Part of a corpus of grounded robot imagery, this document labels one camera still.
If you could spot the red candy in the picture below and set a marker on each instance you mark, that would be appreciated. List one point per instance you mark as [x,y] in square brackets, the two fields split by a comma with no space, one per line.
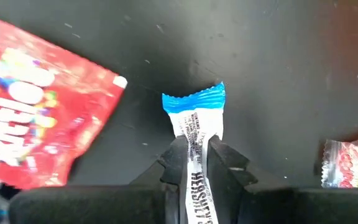
[350,161]

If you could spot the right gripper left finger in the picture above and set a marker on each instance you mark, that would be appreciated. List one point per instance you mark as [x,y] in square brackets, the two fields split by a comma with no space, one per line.
[120,205]

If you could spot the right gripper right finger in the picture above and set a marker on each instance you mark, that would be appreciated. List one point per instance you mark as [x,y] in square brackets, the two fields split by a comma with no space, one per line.
[259,202]

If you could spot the red Skittles pack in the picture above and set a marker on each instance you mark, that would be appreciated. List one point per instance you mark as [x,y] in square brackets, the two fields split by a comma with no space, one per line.
[42,102]

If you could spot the black table mat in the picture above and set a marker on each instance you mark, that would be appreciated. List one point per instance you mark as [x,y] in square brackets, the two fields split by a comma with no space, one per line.
[259,62]

